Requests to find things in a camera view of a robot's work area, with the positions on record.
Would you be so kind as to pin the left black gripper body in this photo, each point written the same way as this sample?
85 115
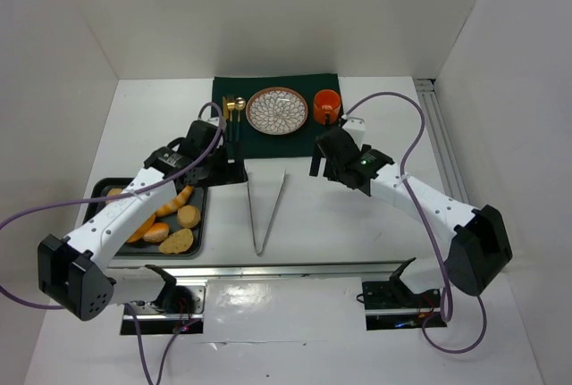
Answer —
227 170

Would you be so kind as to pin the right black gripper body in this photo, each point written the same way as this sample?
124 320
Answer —
329 162

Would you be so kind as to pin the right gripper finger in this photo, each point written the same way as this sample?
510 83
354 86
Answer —
315 164
330 171

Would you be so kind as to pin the small round bun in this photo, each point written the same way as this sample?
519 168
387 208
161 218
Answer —
188 216

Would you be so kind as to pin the large round twisted bread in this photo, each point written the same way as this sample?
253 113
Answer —
143 229

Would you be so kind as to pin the metal tongs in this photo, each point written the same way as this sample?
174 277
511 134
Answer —
264 193

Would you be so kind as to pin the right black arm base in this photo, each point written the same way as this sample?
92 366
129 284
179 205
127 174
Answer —
390 305

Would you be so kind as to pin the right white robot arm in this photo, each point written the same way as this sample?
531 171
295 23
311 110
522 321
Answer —
473 241

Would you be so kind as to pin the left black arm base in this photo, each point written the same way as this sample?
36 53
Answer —
159 303

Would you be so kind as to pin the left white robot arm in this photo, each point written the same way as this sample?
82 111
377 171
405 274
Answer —
74 270

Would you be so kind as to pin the striped long bread roll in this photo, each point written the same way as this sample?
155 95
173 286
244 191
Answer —
175 204

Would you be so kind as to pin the flat seeded bread slice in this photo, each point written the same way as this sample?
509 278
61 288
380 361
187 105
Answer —
177 243

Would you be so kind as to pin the oval glazed bread roll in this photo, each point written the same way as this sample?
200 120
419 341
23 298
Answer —
157 233

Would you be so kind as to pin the dark green placemat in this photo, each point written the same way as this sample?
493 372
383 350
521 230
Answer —
258 145

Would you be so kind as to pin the gold knife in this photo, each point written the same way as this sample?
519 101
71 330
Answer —
226 117

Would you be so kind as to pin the orange mug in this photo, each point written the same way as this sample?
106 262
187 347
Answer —
326 106

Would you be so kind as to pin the gold fork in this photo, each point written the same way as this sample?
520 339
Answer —
231 104

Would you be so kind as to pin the floral patterned plate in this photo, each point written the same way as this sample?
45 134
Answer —
276 111

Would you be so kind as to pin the gold spoon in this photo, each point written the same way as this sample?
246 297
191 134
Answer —
240 105

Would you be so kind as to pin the black baking tray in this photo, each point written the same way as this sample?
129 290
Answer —
141 248

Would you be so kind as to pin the aluminium corner frame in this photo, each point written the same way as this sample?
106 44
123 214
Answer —
440 140

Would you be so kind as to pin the aluminium rail bar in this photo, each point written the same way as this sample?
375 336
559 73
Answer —
368 270

